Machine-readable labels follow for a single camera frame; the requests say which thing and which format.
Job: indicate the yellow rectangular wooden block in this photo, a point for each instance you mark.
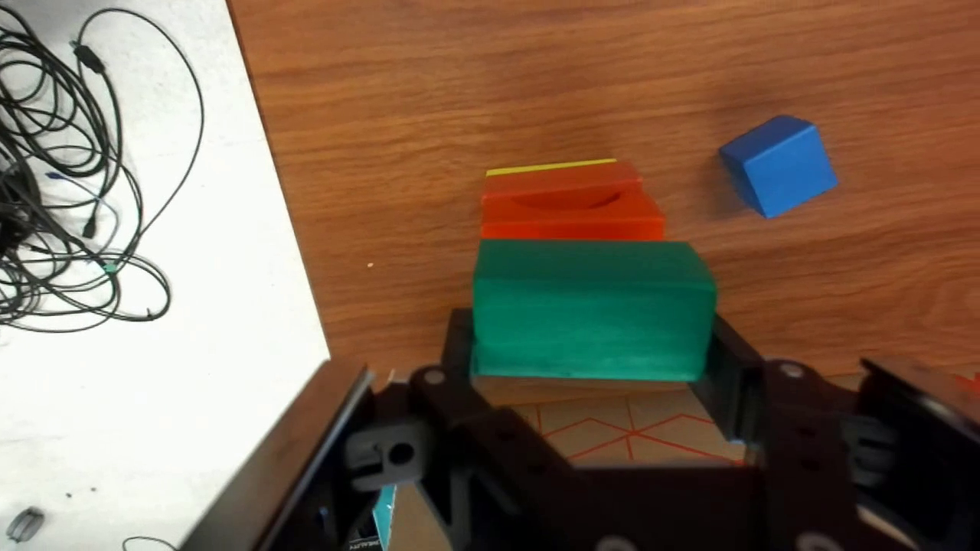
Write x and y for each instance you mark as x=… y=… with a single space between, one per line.
x=553 y=166

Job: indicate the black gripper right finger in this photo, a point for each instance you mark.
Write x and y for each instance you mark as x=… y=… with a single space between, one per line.
x=799 y=439

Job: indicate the small black floor object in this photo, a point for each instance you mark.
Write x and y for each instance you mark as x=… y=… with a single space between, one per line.
x=26 y=522

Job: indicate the grey metal gripper side bar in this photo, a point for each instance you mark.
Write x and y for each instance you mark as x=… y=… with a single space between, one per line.
x=293 y=462
x=934 y=439

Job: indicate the orange arch wooden block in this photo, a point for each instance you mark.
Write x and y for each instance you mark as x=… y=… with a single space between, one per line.
x=572 y=215

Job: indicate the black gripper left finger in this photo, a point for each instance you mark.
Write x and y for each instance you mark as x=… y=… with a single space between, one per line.
x=492 y=453

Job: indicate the green rectangular wooden block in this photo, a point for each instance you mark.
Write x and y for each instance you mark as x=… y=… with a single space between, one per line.
x=592 y=311

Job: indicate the blue wooden cube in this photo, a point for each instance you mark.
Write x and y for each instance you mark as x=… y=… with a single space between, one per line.
x=781 y=165

